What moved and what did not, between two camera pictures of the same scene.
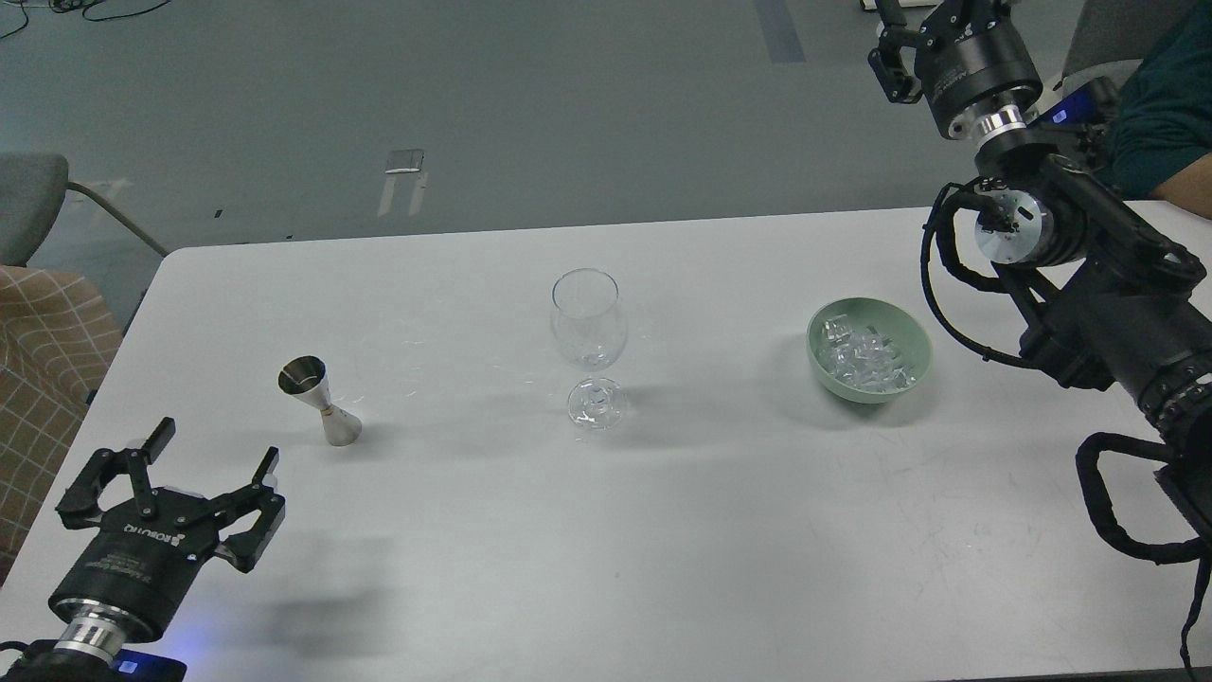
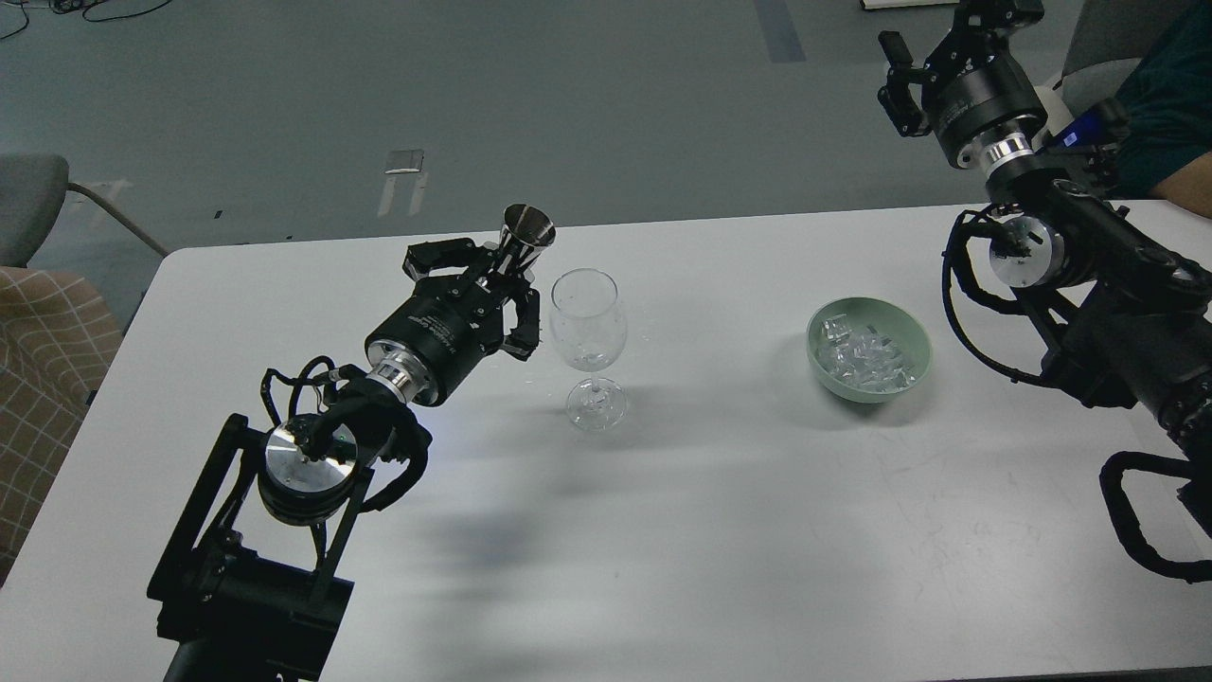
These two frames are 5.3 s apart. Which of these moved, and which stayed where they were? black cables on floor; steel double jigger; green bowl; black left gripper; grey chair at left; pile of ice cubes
Moved: steel double jigger; black left gripper
Stayed: black cables on floor; green bowl; pile of ice cubes; grey chair at left
